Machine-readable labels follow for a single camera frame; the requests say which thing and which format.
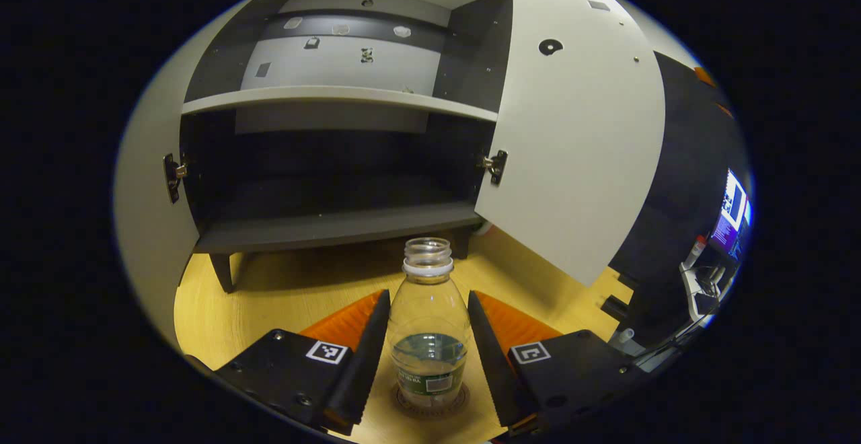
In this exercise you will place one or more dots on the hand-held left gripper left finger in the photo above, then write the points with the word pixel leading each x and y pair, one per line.
pixel 366 363

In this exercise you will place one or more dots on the dark cabinet leg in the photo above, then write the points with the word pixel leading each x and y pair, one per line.
pixel 461 242
pixel 223 272

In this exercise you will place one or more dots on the clear plastic bottle green label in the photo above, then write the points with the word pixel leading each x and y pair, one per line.
pixel 429 309

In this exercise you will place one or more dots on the white cabinet door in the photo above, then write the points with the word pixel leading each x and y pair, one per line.
pixel 578 134
pixel 148 215

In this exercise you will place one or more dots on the white office desk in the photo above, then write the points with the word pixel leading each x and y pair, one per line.
pixel 689 289

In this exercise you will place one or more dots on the metal door hinge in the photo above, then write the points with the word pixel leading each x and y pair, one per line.
pixel 498 165
pixel 172 176

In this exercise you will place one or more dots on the computer monitor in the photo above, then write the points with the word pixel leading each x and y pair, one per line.
pixel 732 208

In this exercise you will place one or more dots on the white cabinet shelf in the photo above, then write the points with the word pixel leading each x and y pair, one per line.
pixel 336 97

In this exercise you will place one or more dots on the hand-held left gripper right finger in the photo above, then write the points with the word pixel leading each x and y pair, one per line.
pixel 494 370

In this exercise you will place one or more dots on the white grey cabinet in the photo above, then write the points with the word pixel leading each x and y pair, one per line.
pixel 336 225

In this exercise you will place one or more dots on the small green white object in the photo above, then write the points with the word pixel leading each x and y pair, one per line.
pixel 483 227

